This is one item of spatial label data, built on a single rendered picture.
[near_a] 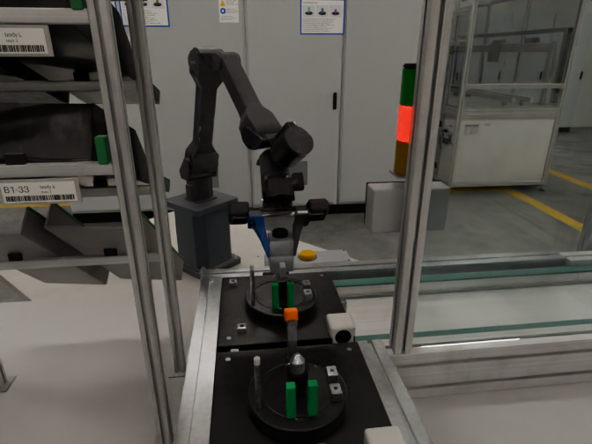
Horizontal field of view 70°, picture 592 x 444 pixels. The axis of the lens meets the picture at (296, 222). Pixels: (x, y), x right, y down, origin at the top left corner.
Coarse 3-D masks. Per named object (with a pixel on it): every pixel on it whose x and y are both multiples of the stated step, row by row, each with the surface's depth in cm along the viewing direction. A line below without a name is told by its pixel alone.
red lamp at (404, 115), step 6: (402, 108) 60; (408, 108) 59; (402, 114) 60; (408, 114) 59; (402, 120) 61; (408, 120) 60; (402, 126) 61; (408, 126) 60; (402, 132) 61; (408, 132) 60; (396, 138) 63; (402, 138) 61; (408, 138) 60
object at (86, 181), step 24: (0, 120) 53; (24, 120) 53; (48, 120) 52; (72, 120) 52; (96, 120) 53; (0, 144) 53; (24, 144) 52; (48, 144) 52; (72, 144) 52; (144, 168) 68
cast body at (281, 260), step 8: (272, 232) 78; (280, 232) 77; (288, 232) 80; (272, 240) 76; (280, 240) 76; (288, 240) 76; (272, 248) 77; (280, 248) 77; (288, 248) 77; (272, 256) 77; (280, 256) 77; (288, 256) 77; (272, 264) 77; (280, 264) 76; (288, 264) 77; (280, 272) 76
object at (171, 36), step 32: (160, 0) 323; (192, 0) 326; (224, 0) 328; (160, 32) 331; (192, 32) 334; (224, 32) 336; (160, 64) 340; (160, 96) 349; (192, 96) 351; (224, 96) 354; (160, 128) 358; (192, 128) 360; (224, 128) 363; (224, 160) 374; (224, 192) 384
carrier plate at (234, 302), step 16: (320, 272) 96; (224, 288) 89; (240, 288) 89; (320, 288) 89; (224, 304) 84; (240, 304) 84; (320, 304) 84; (336, 304) 84; (224, 320) 79; (240, 320) 79; (256, 320) 79; (304, 320) 79; (320, 320) 79; (224, 336) 74; (240, 336) 74; (256, 336) 74; (272, 336) 74; (304, 336) 74; (320, 336) 74
